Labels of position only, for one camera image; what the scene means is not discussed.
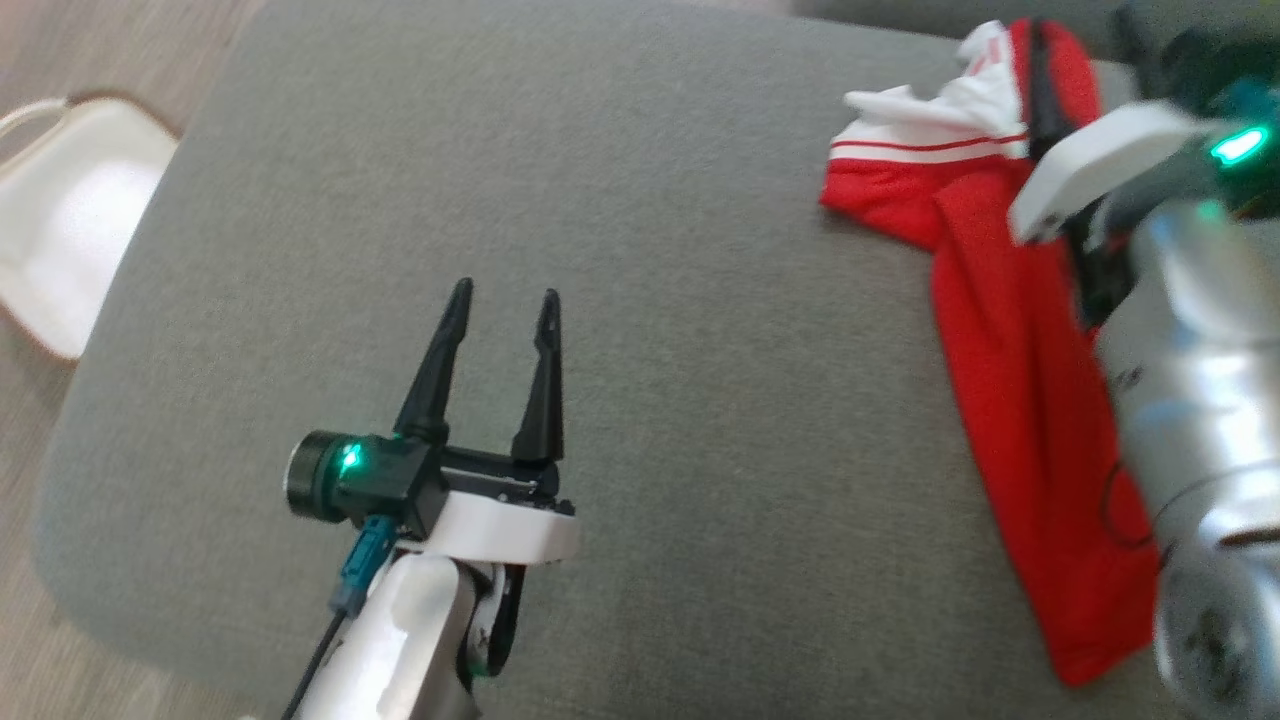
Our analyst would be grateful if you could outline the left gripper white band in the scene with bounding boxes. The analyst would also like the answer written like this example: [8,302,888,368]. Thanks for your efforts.
[394,277,582,564]

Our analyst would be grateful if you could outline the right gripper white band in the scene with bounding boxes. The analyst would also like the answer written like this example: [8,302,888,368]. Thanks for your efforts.
[1008,3,1218,328]

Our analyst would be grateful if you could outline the red t-shirt with white sleeves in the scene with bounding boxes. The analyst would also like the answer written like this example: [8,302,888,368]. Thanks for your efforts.
[819,18,1167,689]

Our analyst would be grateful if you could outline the large grey sofa seat cushion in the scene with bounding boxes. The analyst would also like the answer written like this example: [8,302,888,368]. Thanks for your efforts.
[30,0,1280,720]

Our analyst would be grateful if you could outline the black cable with teal connector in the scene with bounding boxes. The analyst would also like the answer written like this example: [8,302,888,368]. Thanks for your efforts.
[282,514,397,720]

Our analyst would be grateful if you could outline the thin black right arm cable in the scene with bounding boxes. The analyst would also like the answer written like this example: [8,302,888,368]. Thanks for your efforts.
[1099,458,1163,549]

